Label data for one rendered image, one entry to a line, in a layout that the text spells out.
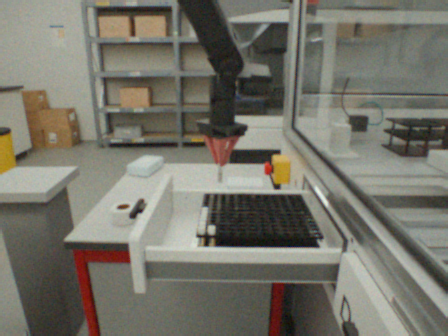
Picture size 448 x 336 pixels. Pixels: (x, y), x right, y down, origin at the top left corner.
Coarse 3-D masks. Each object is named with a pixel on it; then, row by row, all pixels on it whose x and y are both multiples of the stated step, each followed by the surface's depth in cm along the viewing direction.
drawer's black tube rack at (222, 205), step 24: (216, 216) 58; (240, 216) 58; (264, 216) 58; (288, 216) 58; (312, 216) 58; (216, 240) 55; (240, 240) 56; (264, 240) 56; (288, 240) 55; (312, 240) 56
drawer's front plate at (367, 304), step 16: (352, 256) 41; (352, 272) 39; (352, 288) 39; (368, 288) 35; (336, 304) 44; (352, 304) 39; (368, 304) 34; (384, 304) 33; (352, 320) 38; (368, 320) 34; (384, 320) 31
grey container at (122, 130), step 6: (114, 126) 442; (120, 126) 465; (126, 126) 465; (132, 126) 466; (138, 126) 466; (114, 132) 440; (120, 132) 439; (126, 132) 440; (132, 132) 440; (138, 132) 441
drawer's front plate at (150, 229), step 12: (168, 180) 69; (156, 192) 62; (168, 192) 68; (156, 204) 57; (168, 204) 68; (144, 216) 52; (156, 216) 57; (168, 216) 68; (144, 228) 49; (156, 228) 57; (132, 240) 46; (144, 240) 49; (156, 240) 57; (132, 252) 46; (144, 252) 49; (132, 264) 47; (144, 264) 49; (144, 276) 49; (144, 288) 49
